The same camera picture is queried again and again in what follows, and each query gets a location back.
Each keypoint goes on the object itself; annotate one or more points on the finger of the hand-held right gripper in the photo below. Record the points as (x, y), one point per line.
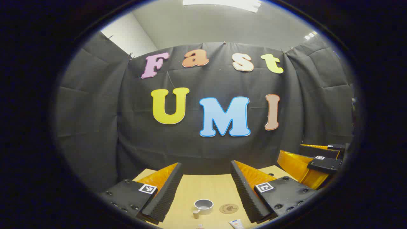
(318, 151)
(324, 165)

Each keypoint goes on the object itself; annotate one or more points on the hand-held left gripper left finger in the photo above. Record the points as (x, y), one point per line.
(165, 197)

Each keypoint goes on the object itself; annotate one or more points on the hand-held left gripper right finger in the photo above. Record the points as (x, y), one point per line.
(243, 194)

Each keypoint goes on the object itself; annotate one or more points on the round cork coaster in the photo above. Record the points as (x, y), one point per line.
(229, 208)

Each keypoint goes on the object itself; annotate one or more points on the white toothpaste tube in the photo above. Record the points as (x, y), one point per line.
(236, 224)

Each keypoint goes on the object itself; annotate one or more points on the light wooden desktop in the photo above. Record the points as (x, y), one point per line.
(203, 187)

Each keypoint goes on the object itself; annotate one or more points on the small ceiling light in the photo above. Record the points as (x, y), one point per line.
(311, 35)

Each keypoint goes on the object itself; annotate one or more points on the rectangular ceiling light panel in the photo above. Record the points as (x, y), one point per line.
(222, 4)

